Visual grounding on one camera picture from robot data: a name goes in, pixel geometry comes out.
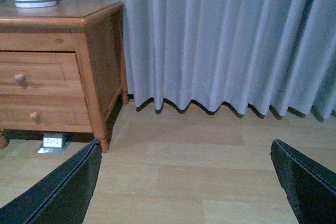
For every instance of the wooden drawer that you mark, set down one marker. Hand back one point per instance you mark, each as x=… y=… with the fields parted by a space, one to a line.
x=43 y=113
x=40 y=73

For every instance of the grey curtain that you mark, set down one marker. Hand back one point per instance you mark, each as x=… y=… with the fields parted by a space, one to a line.
x=264 y=54

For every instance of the white floor power socket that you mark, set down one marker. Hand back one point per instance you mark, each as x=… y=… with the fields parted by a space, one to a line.
x=54 y=143

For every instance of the wooden nightstand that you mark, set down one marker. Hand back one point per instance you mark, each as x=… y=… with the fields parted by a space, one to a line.
x=93 y=32

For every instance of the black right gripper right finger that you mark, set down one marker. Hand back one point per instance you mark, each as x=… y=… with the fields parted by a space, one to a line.
x=309 y=186

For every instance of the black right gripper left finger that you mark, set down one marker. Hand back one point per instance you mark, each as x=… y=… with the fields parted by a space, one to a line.
x=63 y=196

